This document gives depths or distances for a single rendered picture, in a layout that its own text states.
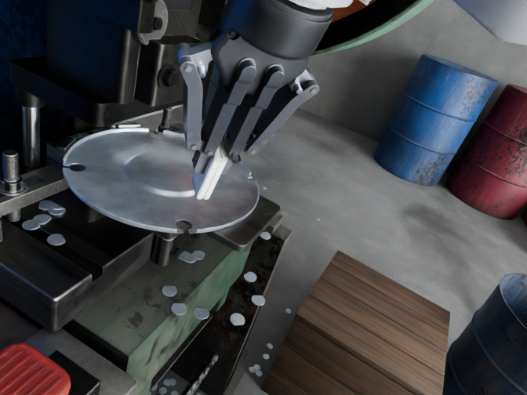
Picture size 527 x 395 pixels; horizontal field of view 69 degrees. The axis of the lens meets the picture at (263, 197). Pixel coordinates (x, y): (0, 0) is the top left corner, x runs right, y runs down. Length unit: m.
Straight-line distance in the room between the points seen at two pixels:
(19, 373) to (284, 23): 0.34
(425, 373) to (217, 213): 0.78
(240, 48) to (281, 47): 0.04
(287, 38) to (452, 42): 3.49
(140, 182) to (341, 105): 3.43
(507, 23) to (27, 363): 0.40
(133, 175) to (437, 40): 3.37
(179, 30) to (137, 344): 0.42
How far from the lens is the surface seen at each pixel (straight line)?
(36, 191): 0.60
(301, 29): 0.28
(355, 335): 1.11
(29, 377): 0.39
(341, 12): 0.80
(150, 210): 0.52
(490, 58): 3.77
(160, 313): 0.58
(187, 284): 0.62
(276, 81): 0.33
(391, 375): 1.09
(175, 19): 0.57
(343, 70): 3.86
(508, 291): 1.61
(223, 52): 0.31
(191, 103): 0.33
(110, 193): 0.55
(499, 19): 0.20
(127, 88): 0.53
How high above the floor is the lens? 1.09
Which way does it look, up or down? 30 degrees down
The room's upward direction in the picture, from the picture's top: 19 degrees clockwise
